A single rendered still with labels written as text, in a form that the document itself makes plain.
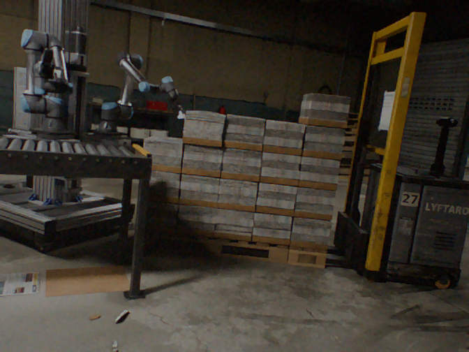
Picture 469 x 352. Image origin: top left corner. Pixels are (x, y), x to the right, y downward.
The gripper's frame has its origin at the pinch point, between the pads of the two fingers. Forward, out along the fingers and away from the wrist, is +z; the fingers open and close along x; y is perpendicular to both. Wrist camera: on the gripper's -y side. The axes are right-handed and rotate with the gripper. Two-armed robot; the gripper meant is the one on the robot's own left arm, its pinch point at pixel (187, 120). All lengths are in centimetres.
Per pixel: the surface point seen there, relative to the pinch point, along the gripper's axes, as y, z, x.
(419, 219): -126, 130, 31
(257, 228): -17, 95, 17
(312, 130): -82, 43, 18
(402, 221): -115, 125, 32
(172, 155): 18.9, 19.2, 18.5
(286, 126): -66, 33, 18
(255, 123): -47, 22, 17
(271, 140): -53, 38, 18
